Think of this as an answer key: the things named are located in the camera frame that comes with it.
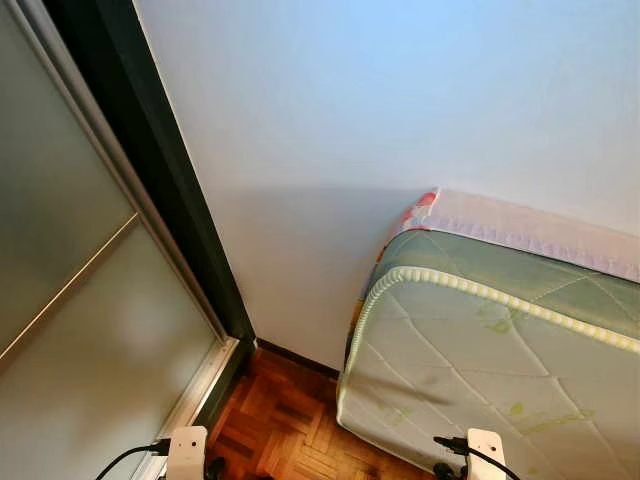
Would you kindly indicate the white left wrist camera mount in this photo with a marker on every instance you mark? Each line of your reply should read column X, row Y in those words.
column 186, row 455

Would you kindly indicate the frosted glass wardrobe door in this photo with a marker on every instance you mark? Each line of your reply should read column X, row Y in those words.
column 80, row 300

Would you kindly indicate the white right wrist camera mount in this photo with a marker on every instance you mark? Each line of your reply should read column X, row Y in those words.
column 486, row 455

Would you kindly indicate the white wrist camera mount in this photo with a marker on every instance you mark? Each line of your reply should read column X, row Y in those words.
column 486, row 455
column 186, row 455

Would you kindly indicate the dark wooden baseboard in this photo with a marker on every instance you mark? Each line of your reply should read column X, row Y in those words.
column 300, row 358

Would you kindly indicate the dark wardrobe frame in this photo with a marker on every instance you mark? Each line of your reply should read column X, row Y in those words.
column 150, row 150

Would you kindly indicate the pink fabric mattress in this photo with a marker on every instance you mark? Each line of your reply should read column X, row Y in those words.
column 520, row 235

